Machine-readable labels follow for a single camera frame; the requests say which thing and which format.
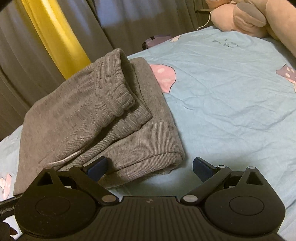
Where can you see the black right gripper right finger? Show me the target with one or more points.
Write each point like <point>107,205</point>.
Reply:
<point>236,202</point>

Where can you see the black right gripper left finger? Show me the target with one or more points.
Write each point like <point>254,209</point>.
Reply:
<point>63,203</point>

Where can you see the grey curtain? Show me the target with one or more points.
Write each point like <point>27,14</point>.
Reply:
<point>27,71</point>

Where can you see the light blue bed sheet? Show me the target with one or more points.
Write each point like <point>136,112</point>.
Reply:
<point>232,99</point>

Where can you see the pink plush toy on bed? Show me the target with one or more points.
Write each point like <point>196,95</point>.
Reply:
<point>257,18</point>

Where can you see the yellow curtain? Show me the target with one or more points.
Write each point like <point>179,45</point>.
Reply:
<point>57,36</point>

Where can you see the grey sweatpants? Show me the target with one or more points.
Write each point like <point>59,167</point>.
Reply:
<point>114,108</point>

